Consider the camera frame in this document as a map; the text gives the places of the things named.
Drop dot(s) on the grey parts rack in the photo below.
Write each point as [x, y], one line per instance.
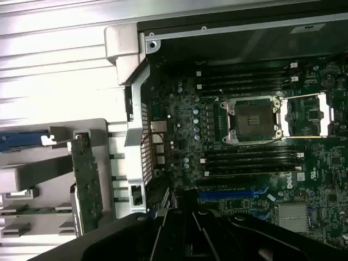
[40, 190]

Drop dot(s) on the CPU socket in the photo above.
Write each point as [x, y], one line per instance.
[251, 119]

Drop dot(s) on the silver chipset heatsink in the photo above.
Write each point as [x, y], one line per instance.
[293, 217]

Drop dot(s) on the hard disk blue carrier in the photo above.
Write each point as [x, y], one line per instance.
[21, 141]

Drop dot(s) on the green motherboard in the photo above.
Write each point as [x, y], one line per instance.
[326, 168]

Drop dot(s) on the blue expansion slot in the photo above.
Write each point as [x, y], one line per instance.
[225, 194]

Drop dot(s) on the dark RAM stick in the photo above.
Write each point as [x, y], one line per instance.
[253, 171]

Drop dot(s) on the metal socket cover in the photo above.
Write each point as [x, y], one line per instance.
[307, 117]

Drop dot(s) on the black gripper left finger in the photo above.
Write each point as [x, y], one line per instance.
[122, 239]

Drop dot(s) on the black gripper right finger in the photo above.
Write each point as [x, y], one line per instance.
[258, 239]

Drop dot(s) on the open black PC case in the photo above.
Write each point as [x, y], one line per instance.
[136, 168]

